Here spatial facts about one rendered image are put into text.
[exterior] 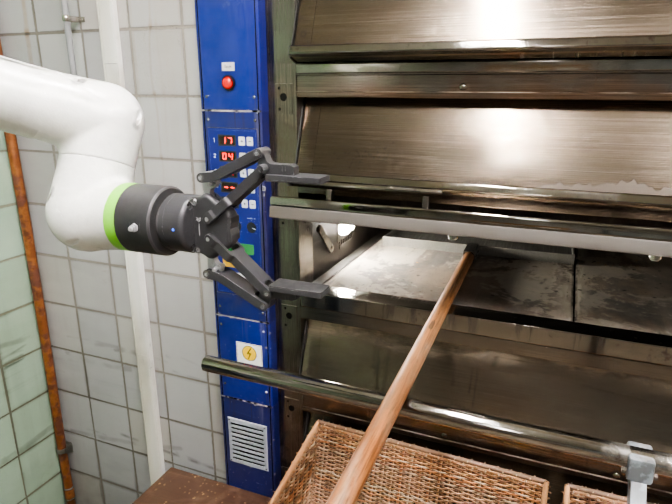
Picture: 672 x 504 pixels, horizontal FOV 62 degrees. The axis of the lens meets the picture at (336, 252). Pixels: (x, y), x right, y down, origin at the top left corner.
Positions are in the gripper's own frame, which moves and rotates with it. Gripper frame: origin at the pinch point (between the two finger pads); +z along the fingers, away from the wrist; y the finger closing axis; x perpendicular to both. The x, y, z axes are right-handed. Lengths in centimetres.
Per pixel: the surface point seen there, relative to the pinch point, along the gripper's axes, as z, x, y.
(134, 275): -78, -55, 32
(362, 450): 6.2, -0.1, 27.8
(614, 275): 42, -96, 30
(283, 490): -24, -34, 70
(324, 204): -16.3, -41.2, 5.3
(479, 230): 13.9, -40.3, 7.5
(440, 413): 12.8, -17.9, 31.4
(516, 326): 21, -55, 31
